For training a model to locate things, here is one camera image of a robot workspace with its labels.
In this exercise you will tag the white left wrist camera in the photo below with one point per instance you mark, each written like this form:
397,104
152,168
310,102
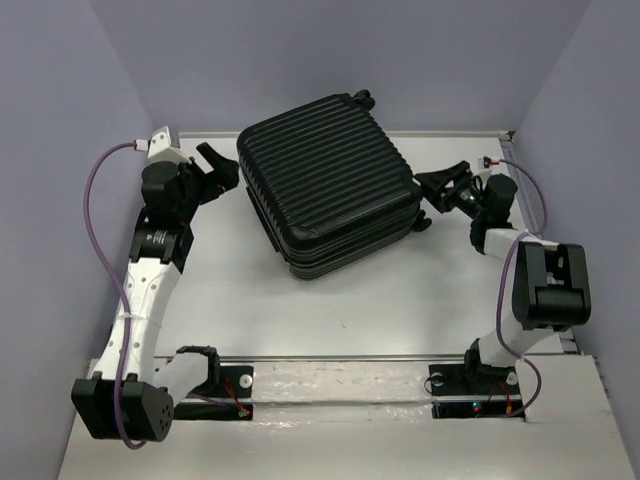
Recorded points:
164,145

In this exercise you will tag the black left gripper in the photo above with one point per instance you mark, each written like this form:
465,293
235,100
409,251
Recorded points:
226,171

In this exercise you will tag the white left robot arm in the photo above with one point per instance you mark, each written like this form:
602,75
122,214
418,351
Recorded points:
125,397

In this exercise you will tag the black ribbed hard-shell suitcase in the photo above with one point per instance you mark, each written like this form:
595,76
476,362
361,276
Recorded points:
328,184

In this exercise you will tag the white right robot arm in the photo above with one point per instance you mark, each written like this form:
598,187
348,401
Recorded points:
544,286

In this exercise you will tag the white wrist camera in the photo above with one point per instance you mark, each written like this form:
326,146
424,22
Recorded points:
486,167
164,145

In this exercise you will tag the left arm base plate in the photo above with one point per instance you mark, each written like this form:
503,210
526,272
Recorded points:
229,400

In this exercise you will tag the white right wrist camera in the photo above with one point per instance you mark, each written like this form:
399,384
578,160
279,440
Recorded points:
486,167

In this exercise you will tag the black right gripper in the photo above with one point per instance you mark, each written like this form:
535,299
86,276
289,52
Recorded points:
435,182

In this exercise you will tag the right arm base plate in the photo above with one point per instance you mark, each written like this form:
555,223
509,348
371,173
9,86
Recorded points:
458,394

